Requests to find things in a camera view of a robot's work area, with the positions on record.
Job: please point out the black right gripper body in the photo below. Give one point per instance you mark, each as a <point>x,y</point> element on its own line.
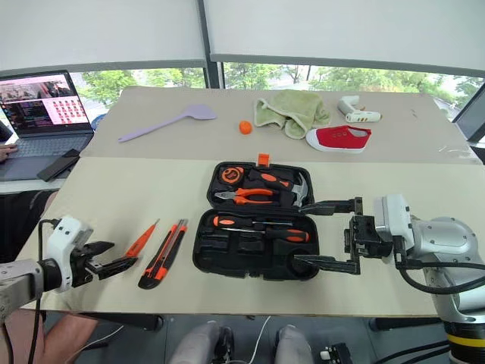
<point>365,237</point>

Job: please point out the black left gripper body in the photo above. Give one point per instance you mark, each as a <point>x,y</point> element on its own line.
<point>82,265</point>

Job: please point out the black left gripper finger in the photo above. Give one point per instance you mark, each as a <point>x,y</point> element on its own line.
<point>99,248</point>
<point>115,266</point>

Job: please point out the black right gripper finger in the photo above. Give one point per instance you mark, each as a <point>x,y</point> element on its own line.
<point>333,207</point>
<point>333,264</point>

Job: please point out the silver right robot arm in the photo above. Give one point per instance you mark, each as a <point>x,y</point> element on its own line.
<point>445,239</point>

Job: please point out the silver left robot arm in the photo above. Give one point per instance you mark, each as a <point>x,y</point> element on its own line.
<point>19,281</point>

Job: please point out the black plastic tool case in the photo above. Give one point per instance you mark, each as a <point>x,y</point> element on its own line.
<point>227,261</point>

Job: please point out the person's bare hand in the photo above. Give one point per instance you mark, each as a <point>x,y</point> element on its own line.
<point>7,151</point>

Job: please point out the orange black utility knife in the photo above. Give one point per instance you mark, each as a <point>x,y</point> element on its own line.
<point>163,258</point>

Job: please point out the black table foot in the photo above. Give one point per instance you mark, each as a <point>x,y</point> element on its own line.
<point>405,323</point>
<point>129,321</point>

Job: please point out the red canvas shoe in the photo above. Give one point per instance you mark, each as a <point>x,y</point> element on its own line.
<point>335,138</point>

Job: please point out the person's bare leg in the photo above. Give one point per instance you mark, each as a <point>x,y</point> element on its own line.
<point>64,337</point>

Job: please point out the person's dark shorts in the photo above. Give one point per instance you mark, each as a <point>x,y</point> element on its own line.
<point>19,223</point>

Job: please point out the black floor device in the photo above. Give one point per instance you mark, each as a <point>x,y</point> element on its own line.
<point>337,354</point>

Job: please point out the grey rounded shape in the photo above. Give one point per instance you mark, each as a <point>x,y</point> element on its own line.
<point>291,345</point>
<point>193,343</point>

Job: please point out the black smartphone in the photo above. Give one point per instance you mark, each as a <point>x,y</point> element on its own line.
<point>58,165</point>

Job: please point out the white hot glue gun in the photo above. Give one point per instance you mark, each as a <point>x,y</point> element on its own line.
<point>360,115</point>

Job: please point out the thin shaft orange black screwdriver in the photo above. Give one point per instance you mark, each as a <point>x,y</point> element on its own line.
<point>227,221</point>

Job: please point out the orange black tape measure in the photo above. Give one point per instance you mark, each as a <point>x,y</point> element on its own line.
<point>231,174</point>

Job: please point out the green towel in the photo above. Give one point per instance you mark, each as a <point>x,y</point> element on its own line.
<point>291,108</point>

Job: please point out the small orange ball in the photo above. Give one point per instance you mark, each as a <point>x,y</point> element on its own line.
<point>245,127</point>

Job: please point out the grey open laptop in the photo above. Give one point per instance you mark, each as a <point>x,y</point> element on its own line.
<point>41,110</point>

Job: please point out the dark monitor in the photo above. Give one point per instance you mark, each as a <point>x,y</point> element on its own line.
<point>471,117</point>

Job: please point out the purple silicone spatula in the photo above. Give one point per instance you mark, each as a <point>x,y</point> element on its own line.
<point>199,112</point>

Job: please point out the white roller blind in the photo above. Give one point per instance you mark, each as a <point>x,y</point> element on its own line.
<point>98,26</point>
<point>341,26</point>

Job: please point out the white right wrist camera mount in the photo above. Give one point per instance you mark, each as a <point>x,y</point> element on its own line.
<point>392,216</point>

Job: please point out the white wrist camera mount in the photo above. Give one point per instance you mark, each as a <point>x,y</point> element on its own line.
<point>62,235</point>
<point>392,216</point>

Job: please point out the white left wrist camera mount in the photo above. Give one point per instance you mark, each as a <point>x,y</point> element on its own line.
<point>62,235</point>

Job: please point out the dark window frame post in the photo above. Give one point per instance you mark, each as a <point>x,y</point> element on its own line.
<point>210,49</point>

